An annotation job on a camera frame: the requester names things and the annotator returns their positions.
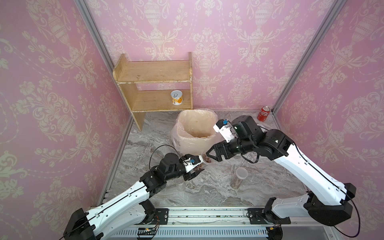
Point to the wooden two-tier shelf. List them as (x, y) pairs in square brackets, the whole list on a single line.
[(146, 86)]

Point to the clear jar flower tea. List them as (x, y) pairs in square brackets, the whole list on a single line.
[(205, 161), (240, 175)]

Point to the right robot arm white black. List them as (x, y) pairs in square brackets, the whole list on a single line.
[(328, 201)]

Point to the aluminium mounting rail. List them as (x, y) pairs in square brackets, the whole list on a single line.
[(228, 223)]

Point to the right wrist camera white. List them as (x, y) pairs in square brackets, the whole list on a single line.
[(226, 130)]

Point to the yellow white can on shelf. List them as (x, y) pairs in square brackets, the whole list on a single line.
[(177, 97)]

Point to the red cola can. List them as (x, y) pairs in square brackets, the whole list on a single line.
[(264, 113)]

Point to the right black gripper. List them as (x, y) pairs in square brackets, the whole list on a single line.
[(223, 146)]

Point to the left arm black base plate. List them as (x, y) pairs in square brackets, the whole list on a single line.
[(157, 216)]

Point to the clear plastic bin liner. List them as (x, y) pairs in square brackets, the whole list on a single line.
[(177, 135)]

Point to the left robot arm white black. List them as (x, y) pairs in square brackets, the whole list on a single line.
[(133, 206)]

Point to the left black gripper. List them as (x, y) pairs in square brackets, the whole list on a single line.
[(189, 176)]

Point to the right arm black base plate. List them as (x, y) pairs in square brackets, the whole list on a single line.
[(258, 216)]

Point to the small circuit board with wires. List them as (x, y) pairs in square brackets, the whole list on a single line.
[(147, 233)]

